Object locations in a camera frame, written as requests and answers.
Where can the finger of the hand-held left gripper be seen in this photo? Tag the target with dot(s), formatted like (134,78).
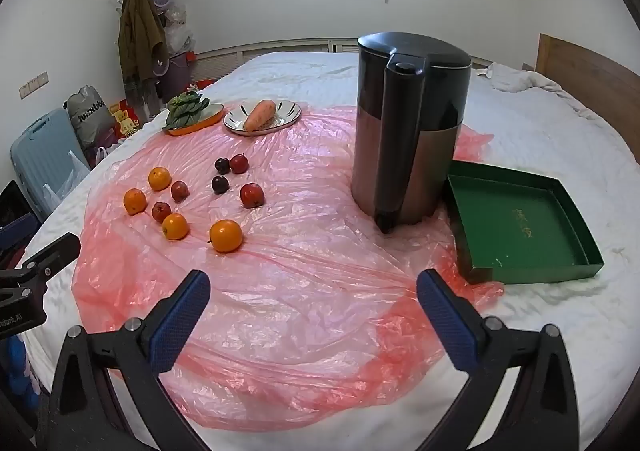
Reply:
(17,231)
(52,253)

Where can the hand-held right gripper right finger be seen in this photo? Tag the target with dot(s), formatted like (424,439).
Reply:
(447,321)

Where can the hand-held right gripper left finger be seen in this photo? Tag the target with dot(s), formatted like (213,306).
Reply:
(180,321)

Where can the orange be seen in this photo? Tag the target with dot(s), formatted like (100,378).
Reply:
(159,178)
(225,235)
(135,201)
(175,226)

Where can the red apple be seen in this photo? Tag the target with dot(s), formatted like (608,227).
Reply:
(251,195)
(238,163)
(161,212)
(179,191)

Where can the green cardboard tray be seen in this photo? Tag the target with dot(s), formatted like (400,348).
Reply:
(515,226)

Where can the person's left hand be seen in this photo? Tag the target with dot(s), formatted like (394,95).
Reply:
(17,366)

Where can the white plastic bag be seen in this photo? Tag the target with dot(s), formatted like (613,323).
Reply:
(65,181)

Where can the light blue suitcase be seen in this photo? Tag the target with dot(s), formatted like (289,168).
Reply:
(37,151)

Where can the pink plastic sheet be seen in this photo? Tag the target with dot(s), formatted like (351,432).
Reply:
(300,281)

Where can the grey bag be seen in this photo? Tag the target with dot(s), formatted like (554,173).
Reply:
(90,113)

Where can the dark plum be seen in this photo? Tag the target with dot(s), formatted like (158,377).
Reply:
(220,184)
(222,166)

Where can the red yellow packages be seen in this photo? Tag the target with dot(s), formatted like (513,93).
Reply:
(125,121)

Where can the dark electric kettle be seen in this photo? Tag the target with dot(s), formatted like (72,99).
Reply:
(410,131)

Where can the green leafy vegetable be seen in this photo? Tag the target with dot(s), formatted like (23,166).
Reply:
(185,111)

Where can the orange oval plate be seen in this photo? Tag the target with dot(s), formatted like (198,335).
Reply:
(210,118)

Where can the white bed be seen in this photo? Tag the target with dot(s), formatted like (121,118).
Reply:
(550,141)

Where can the carrot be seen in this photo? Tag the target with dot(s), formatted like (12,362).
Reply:
(260,115)

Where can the white patterned plate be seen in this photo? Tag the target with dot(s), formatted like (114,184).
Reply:
(287,113)

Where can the olive coat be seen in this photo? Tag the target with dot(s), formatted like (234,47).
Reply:
(140,31)

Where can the crumpled white blanket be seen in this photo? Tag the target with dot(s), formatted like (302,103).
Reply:
(525,81)

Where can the pile of plastic bags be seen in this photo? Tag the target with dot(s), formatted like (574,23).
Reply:
(177,28)

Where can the wooden headboard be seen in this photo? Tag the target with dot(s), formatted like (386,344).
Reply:
(590,76)

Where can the white radiator cover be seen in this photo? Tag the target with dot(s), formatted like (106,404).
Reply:
(280,48)

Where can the wall switches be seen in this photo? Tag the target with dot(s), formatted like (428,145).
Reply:
(34,85)

